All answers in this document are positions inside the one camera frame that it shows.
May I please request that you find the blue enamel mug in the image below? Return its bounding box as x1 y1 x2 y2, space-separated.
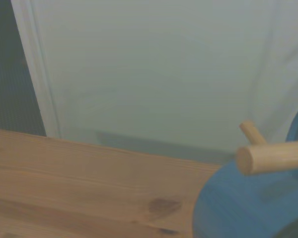
192 105 298 238

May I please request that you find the wooden mug tree black base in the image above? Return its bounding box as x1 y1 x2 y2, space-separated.
235 120 298 177

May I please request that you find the white door frame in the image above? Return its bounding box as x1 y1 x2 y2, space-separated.
10 0 62 139

